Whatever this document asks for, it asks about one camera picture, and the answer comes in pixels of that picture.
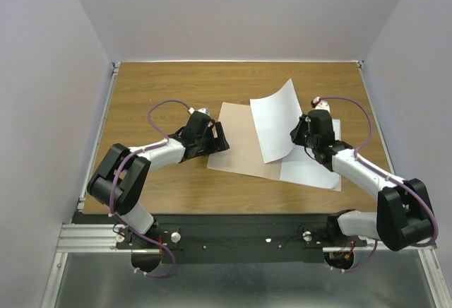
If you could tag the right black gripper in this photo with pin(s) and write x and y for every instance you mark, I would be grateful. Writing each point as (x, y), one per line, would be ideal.
(295, 133)

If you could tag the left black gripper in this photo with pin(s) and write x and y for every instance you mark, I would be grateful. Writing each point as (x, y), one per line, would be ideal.
(217, 145)

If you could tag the white paper sheet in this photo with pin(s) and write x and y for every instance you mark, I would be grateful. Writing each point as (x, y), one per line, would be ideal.
(298, 167)
(275, 116)

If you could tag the tan paper folder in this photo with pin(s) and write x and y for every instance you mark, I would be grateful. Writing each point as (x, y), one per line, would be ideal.
(244, 155)

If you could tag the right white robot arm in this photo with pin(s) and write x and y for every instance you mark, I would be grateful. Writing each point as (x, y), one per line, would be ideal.
(404, 215)

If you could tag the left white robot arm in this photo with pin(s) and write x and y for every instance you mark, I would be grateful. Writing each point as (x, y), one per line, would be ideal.
(119, 179)

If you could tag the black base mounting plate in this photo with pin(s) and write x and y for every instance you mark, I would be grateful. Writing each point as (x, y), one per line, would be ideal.
(249, 238)

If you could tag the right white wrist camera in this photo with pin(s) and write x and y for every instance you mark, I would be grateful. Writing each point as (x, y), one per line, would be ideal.
(320, 104)

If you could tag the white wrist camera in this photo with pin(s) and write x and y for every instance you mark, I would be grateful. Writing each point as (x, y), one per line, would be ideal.
(203, 110)
(320, 104)

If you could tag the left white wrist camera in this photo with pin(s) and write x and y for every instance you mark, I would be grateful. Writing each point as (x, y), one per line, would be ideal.
(203, 110)

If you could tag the aluminium frame rail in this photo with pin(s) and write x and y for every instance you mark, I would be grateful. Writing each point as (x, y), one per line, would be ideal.
(86, 238)

